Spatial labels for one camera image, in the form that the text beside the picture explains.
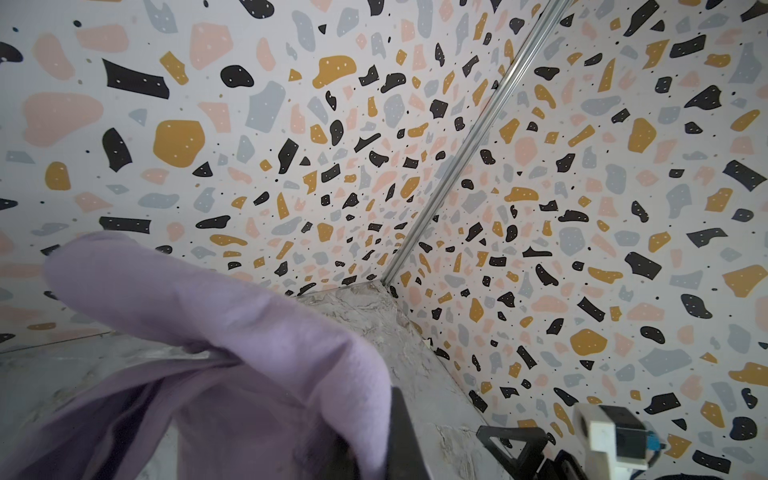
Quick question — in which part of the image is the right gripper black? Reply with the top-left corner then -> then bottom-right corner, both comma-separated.
476,425 -> 587,480

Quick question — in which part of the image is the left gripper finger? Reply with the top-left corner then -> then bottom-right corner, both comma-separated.
386,387 -> 432,480

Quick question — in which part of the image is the lilac t shirt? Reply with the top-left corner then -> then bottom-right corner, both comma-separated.
1,232 -> 392,479

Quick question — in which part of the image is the right corner aluminium post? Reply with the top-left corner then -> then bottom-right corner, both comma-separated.
381,0 -> 573,288

